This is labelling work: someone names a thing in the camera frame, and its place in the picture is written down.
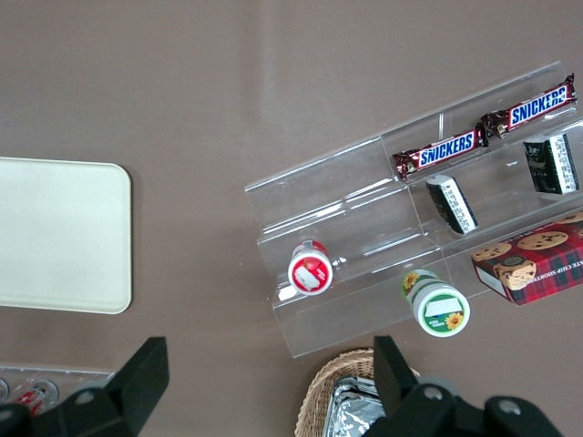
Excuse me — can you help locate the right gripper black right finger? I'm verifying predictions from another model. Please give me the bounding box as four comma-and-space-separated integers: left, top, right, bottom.
373, 335, 456, 437

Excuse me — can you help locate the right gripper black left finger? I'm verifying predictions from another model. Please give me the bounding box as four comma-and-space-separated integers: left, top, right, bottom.
58, 336, 170, 437

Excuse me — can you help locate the aluminium foil tray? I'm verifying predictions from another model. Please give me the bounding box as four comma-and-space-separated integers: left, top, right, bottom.
323, 376, 388, 437

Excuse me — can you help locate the oval tan wicker basket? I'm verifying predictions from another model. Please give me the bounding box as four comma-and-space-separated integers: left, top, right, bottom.
294, 348, 423, 437

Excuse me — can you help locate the cream plastic tray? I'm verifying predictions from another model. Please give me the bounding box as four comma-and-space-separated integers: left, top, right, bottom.
0, 157, 133, 316

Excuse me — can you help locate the clear acrylic bottle rack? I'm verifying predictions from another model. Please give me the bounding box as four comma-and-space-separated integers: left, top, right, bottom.
0, 362, 116, 409

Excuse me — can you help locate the green lid yogurt cup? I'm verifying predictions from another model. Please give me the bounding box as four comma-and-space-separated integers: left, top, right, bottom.
400, 269, 472, 338

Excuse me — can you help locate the red Coca-Cola bottle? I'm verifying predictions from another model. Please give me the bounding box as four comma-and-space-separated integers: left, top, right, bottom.
17, 380, 60, 406

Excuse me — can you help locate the red lid yogurt cup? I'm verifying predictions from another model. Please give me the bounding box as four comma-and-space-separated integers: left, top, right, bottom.
286, 240, 333, 297

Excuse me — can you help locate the clear acrylic stepped shelf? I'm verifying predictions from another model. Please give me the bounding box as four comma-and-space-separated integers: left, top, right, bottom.
243, 61, 583, 361

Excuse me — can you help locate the red tartan cookie box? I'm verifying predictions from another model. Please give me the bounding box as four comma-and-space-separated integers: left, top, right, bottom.
471, 211, 583, 307

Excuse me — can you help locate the small black white box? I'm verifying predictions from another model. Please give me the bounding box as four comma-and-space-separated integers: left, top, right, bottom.
522, 132, 582, 196
425, 174, 479, 236

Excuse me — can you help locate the Snickers chocolate bar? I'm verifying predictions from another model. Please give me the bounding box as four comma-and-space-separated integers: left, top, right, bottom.
392, 128, 491, 179
478, 73, 578, 140

